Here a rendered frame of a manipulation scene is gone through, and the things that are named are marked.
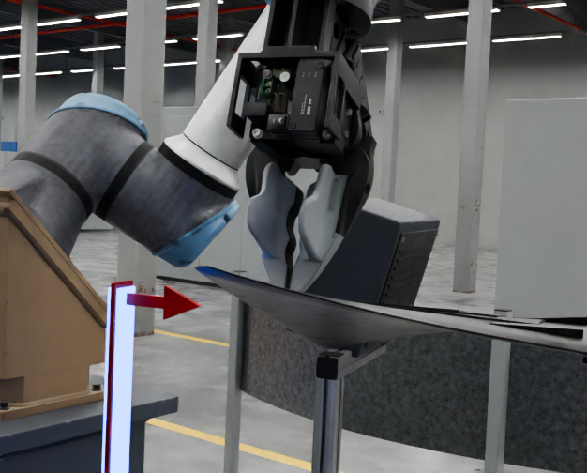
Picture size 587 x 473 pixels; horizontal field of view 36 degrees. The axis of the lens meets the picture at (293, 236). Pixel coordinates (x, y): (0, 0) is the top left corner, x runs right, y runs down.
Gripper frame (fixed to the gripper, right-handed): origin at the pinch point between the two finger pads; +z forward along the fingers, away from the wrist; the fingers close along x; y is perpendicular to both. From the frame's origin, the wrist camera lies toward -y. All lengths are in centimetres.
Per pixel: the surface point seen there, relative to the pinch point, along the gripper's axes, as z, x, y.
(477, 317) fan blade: 1.7, 13.1, 3.0
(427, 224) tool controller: -24, -6, -67
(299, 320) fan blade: 1.8, -0.6, -4.0
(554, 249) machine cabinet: -167, -31, -631
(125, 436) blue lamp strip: 11.7, -11.8, -2.0
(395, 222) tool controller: -19, -7, -52
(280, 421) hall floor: -4, -150, -410
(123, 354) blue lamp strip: 6.1, -11.8, 0.4
